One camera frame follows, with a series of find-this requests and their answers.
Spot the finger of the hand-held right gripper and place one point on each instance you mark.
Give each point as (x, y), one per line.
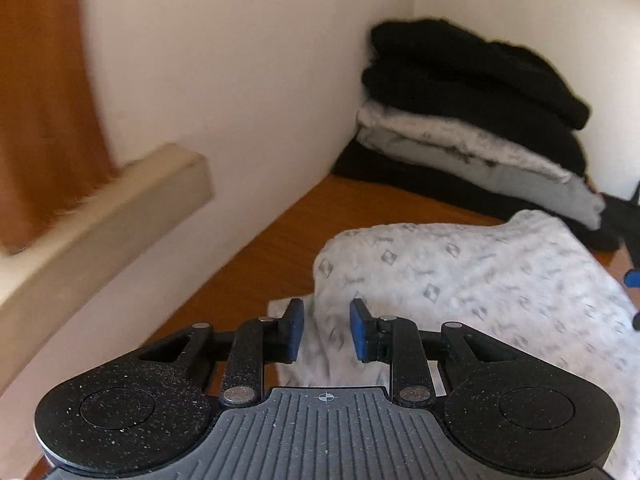
(634, 279)
(637, 320)

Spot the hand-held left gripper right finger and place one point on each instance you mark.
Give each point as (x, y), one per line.
(359, 332)

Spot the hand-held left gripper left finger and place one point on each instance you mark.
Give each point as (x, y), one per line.
(295, 330)

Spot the white patterned pants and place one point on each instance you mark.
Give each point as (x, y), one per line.
(475, 285)

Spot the black bag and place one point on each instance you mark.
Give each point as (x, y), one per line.
(625, 215)

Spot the grey folded garment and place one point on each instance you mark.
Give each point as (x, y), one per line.
(525, 182)

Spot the beige window sill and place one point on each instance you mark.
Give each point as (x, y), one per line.
(100, 240)

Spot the white patterned folded garment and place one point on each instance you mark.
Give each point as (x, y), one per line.
(440, 132)

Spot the black folded sweater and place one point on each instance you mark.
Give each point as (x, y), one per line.
(465, 65)

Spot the wooden window trim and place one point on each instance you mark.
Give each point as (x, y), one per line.
(45, 110)

